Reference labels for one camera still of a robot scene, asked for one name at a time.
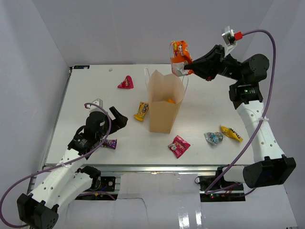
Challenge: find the silver blue snack packet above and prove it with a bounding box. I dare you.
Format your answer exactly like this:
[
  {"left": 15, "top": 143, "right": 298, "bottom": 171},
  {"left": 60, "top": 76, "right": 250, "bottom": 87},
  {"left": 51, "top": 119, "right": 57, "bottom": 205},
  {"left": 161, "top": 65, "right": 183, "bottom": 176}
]
[{"left": 204, "top": 132, "right": 223, "bottom": 146}]

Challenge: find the yellow M&M's packet right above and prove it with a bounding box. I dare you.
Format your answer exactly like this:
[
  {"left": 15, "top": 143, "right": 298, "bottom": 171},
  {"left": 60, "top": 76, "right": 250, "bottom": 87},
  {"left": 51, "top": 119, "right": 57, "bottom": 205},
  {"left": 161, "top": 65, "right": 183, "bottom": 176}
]
[{"left": 220, "top": 125, "right": 243, "bottom": 142}]

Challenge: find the red heart candy packet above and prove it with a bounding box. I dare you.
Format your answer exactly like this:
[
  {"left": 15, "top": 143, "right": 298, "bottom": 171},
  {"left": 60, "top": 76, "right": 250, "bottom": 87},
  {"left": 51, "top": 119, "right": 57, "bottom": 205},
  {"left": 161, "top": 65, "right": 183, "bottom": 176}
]
[{"left": 118, "top": 75, "right": 134, "bottom": 89}]

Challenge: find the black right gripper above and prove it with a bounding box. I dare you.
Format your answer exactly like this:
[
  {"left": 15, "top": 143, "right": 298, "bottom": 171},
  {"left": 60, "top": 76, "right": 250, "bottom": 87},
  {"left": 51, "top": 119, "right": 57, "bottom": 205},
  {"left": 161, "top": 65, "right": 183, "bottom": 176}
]
[{"left": 184, "top": 45, "right": 245, "bottom": 83}]

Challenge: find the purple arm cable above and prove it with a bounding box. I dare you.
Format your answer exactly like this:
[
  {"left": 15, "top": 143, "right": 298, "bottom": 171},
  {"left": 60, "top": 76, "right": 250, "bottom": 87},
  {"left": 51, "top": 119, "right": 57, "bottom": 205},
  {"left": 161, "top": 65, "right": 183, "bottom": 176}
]
[
  {"left": 204, "top": 29, "right": 277, "bottom": 197},
  {"left": 0, "top": 102, "right": 117, "bottom": 227}
]

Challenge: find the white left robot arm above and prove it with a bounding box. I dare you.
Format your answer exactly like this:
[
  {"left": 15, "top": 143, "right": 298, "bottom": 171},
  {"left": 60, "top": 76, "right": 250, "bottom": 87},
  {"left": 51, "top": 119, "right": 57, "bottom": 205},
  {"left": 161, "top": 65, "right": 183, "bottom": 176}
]
[{"left": 17, "top": 103, "right": 128, "bottom": 229}]

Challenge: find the blue label left corner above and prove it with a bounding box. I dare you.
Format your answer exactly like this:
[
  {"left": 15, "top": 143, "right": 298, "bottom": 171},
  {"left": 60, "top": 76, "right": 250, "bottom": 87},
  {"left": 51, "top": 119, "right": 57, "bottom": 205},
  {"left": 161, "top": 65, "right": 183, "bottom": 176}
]
[{"left": 73, "top": 65, "right": 90, "bottom": 69}]

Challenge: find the orange white snack bag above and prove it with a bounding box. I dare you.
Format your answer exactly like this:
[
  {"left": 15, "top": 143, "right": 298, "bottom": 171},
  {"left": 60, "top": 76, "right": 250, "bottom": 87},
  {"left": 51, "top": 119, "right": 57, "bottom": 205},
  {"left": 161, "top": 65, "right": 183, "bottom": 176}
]
[{"left": 170, "top": 41, "right": 193, "bottom": 77}]

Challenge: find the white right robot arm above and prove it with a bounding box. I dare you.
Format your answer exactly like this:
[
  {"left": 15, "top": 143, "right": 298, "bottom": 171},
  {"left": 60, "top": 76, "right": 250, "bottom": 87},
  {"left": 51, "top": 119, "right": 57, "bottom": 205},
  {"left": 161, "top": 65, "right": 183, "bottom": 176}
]
[{"left": 184, "top": 45, "right": 296, "bottom": 194}]

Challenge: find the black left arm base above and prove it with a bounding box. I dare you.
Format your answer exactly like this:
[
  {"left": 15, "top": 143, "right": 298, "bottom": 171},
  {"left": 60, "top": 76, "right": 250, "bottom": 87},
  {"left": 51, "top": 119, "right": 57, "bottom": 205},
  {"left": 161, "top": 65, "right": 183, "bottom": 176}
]
[{"left": 85, "top": 177, "right": 116, "bottom": 192}]

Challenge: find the yellow m&m's packet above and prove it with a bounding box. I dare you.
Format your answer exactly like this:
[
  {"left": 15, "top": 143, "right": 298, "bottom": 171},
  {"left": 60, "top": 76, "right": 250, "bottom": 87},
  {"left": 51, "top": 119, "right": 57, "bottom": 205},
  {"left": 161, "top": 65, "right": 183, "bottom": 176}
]
[
  {"left": 133, "top": 102, "right": 149, "bottom": 122},
  {"left": 220, "top": 125, "right": 243, "bottom": 142}
]

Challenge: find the brown purple M&M's packet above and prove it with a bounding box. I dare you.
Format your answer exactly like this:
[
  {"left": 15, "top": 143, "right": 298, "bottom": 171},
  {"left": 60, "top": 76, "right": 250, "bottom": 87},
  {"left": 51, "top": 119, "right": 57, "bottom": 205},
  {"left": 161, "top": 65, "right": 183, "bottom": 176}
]
[{"left": 102, "top": 139, "right": 117, "bottom": 149}]

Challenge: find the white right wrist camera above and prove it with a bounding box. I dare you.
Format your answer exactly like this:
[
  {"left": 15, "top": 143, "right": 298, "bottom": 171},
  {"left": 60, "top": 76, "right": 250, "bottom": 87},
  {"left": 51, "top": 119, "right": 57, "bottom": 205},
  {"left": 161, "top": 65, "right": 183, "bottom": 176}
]
[{"left": 222, "top": 26, "right": 243, "bottom": 57}]

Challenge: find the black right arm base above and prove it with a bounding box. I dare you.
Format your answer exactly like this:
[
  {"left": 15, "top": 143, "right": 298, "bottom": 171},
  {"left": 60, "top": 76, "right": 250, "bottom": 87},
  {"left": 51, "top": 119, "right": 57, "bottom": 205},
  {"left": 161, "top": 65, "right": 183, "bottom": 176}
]
[{"left": 194, "top": 167, "right": 246, "bottom": 202}]

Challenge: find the pink candy packet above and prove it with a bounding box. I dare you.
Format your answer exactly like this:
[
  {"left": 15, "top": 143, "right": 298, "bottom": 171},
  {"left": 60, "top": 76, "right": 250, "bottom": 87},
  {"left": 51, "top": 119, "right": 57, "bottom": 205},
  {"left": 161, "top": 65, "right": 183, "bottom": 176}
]
[{"left": 168, "top": 135, "right": 190, "bottom": 158}]

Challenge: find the brown paper bag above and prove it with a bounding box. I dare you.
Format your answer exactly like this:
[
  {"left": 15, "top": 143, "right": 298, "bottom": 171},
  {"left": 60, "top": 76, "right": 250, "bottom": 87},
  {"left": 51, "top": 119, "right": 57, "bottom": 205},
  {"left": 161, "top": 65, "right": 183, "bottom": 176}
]
[{"left": 144, "top": 68, "right": 189, "bottom": 134}]

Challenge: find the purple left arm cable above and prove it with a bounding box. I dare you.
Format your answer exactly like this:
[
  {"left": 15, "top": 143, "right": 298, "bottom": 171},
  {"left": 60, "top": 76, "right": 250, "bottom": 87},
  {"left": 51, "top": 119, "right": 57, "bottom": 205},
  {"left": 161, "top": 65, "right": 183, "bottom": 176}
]
[{"left": 0, "top": 102, "right": 117, "bottom": 227}]

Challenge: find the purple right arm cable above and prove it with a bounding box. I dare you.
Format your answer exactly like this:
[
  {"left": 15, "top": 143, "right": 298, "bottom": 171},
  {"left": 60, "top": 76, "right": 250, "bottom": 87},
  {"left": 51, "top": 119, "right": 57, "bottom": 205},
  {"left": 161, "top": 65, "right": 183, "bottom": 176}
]
[{"left": 204, "top": 29, "right": 277, "bottom": 197}]

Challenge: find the orange mango gummy bag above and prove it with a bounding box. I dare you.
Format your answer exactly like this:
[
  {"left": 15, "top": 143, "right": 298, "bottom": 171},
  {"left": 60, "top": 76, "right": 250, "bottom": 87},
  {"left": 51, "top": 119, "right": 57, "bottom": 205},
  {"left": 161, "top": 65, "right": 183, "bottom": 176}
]
[{"left": 167, "top": 98, "right": 175, "bottom": 104}]

